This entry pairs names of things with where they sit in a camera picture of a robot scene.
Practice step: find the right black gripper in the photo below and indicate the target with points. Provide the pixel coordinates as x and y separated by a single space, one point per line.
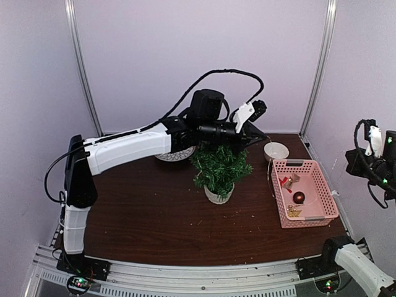
353 166

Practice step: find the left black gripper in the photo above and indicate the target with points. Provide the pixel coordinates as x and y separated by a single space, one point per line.
247 137

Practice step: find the small green christmas tree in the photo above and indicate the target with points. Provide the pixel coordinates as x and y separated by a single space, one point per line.
218 170

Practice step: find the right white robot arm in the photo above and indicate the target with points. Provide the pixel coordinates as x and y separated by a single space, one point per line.
343 251

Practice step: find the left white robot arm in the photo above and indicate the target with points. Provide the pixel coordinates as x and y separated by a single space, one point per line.
90 157

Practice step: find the white ceramic bowl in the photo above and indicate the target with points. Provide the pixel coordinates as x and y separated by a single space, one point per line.
275 151

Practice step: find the patterned ceramic plate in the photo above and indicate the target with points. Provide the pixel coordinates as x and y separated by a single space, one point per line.
177 156

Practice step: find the red bauble ornament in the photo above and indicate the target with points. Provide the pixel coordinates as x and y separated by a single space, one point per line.
299 197

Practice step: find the pink plastic basket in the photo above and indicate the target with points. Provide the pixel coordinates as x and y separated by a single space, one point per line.
319 207

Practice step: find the gold star ornament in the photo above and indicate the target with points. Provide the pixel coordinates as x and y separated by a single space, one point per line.
293 212

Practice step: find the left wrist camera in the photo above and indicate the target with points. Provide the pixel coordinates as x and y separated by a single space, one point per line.
247 112

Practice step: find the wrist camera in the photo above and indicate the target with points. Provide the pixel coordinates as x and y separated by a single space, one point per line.
247 112
373 134

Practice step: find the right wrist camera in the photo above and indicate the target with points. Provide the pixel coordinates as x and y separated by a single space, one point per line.
373 134

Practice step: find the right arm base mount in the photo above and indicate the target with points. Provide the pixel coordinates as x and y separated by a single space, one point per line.
314 267

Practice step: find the right aluminium frame post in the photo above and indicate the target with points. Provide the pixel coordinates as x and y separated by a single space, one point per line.
326 43

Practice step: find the aluminium frame post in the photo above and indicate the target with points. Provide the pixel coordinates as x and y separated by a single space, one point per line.
326 43
72 23

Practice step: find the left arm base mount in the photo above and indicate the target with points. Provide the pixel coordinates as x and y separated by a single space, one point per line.
86 267

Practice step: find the left aluminium frame post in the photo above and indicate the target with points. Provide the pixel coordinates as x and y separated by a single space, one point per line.
72 23

